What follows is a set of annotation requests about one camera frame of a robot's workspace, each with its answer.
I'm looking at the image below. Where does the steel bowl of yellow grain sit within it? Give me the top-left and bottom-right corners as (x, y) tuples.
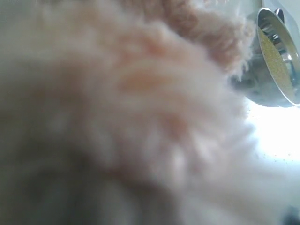
(232, 7), (300, 107)

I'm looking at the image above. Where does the tan teddy bear striped sweater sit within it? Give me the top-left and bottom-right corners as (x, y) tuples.
(0, 0), (291, 225)

